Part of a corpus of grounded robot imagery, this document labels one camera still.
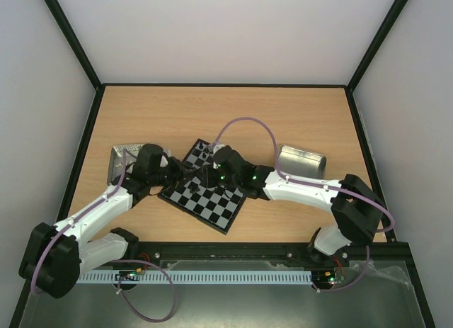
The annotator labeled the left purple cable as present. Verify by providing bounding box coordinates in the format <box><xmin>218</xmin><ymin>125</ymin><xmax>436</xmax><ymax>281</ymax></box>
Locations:
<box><xmin>30</xmin><ymin>150</ymin><xmax>139</xmax><ymax>295</ymax></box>

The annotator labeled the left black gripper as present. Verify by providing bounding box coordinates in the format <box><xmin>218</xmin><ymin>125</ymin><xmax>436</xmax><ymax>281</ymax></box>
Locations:
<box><xmin>149</xmin><ymin>157</ymin><xmax>198</xmax><ymax>193</ymax></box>

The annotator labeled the black aluminium frame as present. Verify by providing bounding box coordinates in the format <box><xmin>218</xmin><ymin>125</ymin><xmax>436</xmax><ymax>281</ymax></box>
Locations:
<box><xmin>9</xmin><ymin>0</ymin><xmax>435</xmax><ymax>327</ymax></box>

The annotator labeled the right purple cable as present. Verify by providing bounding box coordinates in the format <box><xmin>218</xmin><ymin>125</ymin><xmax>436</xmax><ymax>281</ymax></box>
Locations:
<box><xmin>212</xmin><ymin>117</ymin><xmax>396</xmax><ymax>233</ymax></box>

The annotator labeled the light blue slotted cable duct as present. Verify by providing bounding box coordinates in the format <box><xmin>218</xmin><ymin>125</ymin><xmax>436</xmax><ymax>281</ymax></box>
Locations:
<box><xmin>77</xmin><ymin>270</ymin><xmax>312</xmax><ymax>285</ymax></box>

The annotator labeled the silver tin with white pieces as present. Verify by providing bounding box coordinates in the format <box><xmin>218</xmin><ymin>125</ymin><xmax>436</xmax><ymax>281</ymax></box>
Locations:
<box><xmin>106</xmin><ymin>143</ymin><xmax>144</xmax><ymax>184</ymax></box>

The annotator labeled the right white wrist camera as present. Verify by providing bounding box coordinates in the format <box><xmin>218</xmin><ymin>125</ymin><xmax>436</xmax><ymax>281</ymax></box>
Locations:
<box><xmin>208</xmin><ymin>142</ymin><xmax>224</xmax><ymax>154</ymax></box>

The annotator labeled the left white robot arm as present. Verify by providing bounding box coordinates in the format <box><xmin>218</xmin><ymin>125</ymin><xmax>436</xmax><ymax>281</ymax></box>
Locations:
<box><xmin>18</xmin><ymin>143</ymin><xmax>188</xmax><ymax>298</ymax></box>

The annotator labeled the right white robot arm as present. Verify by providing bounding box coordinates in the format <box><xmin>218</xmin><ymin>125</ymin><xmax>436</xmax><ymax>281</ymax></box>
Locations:
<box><xmin>200</xmin><ymin>145</ymin><xmax>384</xmax><ymax>266</ymax></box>

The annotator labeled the empty gold-rimmed metal tin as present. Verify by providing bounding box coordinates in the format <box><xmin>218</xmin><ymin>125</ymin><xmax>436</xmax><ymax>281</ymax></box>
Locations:
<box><xmin>277</xmin><ymin>145</ymin><xmax>327</xmax><ymax>179</ymax></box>

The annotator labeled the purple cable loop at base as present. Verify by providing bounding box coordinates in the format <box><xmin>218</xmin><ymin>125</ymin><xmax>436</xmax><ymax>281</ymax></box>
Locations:
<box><xmin>115</xmin><ymin>256</ymin><xmax>178</xmax><ymax>322</ymax></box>

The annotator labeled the black and silver chessboard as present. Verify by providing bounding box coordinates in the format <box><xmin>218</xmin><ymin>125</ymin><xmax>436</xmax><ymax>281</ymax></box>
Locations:
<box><xmin>158</xmin><ymin>139</ymin><xmax>246</xmax><ymax>234</ymax></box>

